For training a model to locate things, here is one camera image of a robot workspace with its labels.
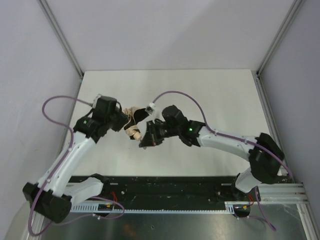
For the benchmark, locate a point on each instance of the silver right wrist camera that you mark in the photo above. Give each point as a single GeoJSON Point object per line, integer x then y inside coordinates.
{"type": "Point", "coordinates": [153, 110]}

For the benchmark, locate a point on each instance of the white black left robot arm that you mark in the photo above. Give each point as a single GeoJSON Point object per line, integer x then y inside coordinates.
{"type": "Point", "coordinates": [51, 196]}

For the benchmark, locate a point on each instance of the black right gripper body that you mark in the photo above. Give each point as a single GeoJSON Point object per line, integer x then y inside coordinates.
{"type": "Point", "coordinates": [153, 133]}

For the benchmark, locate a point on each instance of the right aluminium corner post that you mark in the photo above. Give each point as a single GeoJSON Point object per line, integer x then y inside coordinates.
{"type": "Point", "coordinates": [280, 34]}

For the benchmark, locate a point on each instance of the left aluminium corner post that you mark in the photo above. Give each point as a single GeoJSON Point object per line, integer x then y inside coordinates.
{"type": "Point", "coordinates": [48, 13]}

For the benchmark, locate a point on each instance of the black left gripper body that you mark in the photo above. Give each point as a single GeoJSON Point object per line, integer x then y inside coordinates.
{"type": "Point", "coordinates": [120, 121]}

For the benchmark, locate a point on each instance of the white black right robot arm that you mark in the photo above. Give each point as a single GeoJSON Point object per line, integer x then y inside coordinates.
{"type": "Point", "coordinates": [262, 152]}

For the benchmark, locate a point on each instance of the beige folding umbrella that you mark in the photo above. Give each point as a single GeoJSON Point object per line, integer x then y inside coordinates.
{"type": "Point", "coordinates": [135, 115]}

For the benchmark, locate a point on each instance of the aluminium corner post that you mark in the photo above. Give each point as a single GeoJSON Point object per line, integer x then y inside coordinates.
{"type": "Point", "coordinates": [280, 34]}
{"type": "Point", "coordinates": [48, 13]}

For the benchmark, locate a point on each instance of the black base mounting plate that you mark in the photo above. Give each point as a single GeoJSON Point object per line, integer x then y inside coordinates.
{"type": "Point", "coordinates": [174, 193]}

